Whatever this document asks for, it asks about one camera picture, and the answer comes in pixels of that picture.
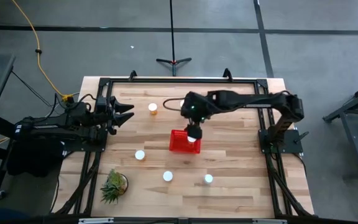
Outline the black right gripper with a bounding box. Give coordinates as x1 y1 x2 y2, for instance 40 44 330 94
180 91 213 141

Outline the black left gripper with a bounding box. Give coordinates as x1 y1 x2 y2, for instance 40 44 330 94
95 95 135 136

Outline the red plastic basket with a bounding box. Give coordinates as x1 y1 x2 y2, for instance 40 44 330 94
168 129 202 155

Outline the green succulent plant in pot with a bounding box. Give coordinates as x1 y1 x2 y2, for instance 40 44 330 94
100 169 129 205

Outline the black tripod stand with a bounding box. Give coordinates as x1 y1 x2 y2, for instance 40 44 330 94
155 0 193 77

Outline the black box under table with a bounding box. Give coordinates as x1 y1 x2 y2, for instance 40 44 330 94
6 139 67 179

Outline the dark metal cart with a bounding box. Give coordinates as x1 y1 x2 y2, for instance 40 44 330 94
322 78 358 182

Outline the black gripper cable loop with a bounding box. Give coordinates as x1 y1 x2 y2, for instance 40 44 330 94
162 97 186 112

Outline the black aluminium table frame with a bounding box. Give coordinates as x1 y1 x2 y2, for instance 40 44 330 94
53 68 315 218

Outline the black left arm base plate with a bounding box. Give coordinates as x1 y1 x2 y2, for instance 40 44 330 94
63 124 109 153

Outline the thin black floor cable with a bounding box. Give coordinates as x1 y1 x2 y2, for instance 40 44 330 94
11 70 62 110

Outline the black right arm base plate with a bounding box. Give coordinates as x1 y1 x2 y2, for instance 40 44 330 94
258 128 310 155

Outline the yellow power cable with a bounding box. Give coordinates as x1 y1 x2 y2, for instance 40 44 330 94
10 0 75 102

